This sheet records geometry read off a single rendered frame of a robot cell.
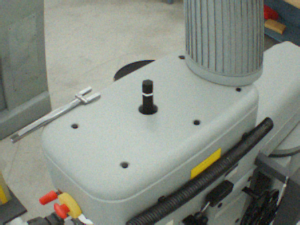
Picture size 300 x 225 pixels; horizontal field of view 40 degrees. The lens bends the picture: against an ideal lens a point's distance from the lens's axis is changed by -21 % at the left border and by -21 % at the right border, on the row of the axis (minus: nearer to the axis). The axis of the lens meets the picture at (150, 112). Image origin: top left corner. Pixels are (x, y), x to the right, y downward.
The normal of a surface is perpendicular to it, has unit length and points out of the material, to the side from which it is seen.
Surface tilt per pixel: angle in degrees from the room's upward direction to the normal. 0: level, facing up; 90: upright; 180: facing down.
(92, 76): 0
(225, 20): 90
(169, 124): 0
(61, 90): 0
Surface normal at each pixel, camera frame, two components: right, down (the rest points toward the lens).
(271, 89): -0.02, -0.79
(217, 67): -0.36, 0.58
